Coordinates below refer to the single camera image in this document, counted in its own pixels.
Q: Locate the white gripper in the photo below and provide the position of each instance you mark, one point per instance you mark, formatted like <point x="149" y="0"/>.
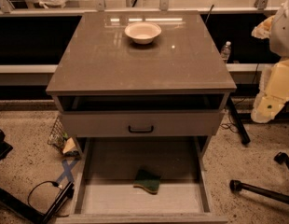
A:
<point x="283" y="32"/>

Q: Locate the green yellow sponge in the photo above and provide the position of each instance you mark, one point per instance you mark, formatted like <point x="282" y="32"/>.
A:
<point x="147" y="181"/>

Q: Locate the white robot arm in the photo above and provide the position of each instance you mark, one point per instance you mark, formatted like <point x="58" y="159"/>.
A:
<point x="278" y="41"/>

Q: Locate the grey drawer cabinet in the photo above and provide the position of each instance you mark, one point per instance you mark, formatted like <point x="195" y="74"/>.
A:
<point x="103" y="70"/>

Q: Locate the open middle drawer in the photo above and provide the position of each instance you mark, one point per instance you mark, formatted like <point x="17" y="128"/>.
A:
<point x="104" y="191"/>

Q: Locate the clear water bottle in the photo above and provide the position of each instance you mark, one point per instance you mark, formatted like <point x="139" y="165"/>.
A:
<point x="225" y="51"/>

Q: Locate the black table leg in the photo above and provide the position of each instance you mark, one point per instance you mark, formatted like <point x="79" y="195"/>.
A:
<point x="245" y="139"/>

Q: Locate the black chair leg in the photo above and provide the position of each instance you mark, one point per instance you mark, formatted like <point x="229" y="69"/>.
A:
<point x="236" y="185"/>

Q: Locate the white bowl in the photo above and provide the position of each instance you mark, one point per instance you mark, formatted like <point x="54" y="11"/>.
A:
<point x="142" y="32"/>

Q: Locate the blue tape cross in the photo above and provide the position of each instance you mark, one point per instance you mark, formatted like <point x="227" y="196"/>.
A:
<point x="67" y="171"/>

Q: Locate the black stand base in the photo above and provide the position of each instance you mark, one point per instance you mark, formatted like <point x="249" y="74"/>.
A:
<point x="28" y="212"/>

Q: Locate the top drawer with handle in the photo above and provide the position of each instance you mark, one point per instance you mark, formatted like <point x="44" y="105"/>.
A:
<point x="139" y="124"/>

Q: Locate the wire mesh basket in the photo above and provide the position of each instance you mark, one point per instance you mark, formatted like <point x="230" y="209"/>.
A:
<point x="60" y="140"/>

